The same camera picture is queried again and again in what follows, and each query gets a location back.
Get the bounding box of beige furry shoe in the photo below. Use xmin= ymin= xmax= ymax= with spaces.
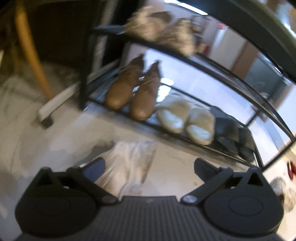
xmin=126 ymin=6 xmax=176 ymax=42
xmin=159 ymin=20 xmax=200 ymax=56

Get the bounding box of black slide sandal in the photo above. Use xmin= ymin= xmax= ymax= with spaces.
xmin=210 ymin=105 xmax=241 ymax=156
xmin=238 ymin=127 xmax=256 ymax=163

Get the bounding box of wooden chair leg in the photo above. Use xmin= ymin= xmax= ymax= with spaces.
xmin=14 ymin=0 xmax=55 ymax=100

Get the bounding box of red plush slipper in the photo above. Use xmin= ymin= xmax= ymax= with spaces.
xmin=286 ymin=160 xmax=296 ymax=179

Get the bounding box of white bar with black foot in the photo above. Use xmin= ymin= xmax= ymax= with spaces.
xmin=38 ymin=83 xmax=82 ymax=128

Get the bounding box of black metal shoe rack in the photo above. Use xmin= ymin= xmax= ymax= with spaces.
xmin=79 ymin=0 xmax=296 ymax=168

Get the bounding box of beige slide sandal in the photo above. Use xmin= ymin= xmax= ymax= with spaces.
xmin=185 ymin=105 xmax=216 ymax=145
xmin=156 ymin=95 xmax=193 ymax=134

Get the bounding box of brown lace-up shoe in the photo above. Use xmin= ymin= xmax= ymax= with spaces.
xmin=130 ymin=61 xmax=162 ymax=121
xmin=105 ymin=56 xmax=145 ymax=110

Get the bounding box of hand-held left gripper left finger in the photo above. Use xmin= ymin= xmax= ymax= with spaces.
xmin=30 ymin=157 xmax=118 ymax=205

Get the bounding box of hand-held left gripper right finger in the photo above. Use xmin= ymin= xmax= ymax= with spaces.
xmin=180 ymin=158 xmax=271 ymax=205

